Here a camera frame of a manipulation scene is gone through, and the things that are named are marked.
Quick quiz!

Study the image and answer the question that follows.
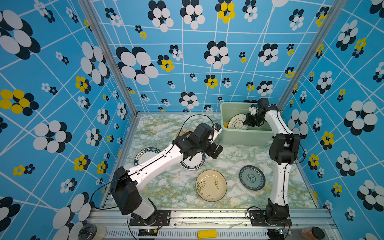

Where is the yellow tag on rail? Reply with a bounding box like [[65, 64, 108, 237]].
[[198, 230, 218, 240]]

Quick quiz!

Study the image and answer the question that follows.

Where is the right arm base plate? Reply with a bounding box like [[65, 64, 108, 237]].
[[247, 210, 292, 228]]

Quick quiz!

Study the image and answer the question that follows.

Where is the light green plastic bin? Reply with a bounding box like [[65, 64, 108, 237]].
[[220, 102, 285, 146]]

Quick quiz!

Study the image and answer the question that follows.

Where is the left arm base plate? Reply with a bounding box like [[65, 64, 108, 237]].
[[128, 210, 171, 227]]

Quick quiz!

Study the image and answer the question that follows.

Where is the aluminium front rail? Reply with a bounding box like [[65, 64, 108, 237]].
[[89, 209, 342, 240]]

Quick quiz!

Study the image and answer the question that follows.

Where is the clear glass lid jar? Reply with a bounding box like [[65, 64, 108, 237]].
[[78, 224, 107, 240]]

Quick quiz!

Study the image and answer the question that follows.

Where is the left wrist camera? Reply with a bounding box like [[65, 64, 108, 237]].
[[210, 124, 222, 143]]

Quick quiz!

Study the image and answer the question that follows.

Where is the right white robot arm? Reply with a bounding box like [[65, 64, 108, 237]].
[[245, 98, 301, 227]]

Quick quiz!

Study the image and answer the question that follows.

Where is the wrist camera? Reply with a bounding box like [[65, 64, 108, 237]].
[[210, 124, 222, 143], [249, 105, 258, 116]]

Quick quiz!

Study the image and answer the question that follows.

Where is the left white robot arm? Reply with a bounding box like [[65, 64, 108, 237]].
[[110, 123, 223, 225]]

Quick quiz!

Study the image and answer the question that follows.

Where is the blue patterned plate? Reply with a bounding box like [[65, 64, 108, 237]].
[[239, 165, 266, 191]]

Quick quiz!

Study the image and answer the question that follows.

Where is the white black rimmed plate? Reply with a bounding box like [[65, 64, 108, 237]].
[[227, 114, 249, 130]]

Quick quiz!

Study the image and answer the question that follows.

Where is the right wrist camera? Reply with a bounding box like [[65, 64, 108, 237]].
[[249, 105, 258, 116]]

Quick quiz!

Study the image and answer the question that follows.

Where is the green rimmed white plate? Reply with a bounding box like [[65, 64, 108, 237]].
[[180, 153, 206, 171]]

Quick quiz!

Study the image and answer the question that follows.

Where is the brown jar black lid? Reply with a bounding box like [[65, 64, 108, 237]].
[[300, 226, 325, 240]]

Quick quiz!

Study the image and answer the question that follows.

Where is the beige bamboo pattern plate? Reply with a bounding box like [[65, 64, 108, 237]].
[[196, 170, 228, 202]]

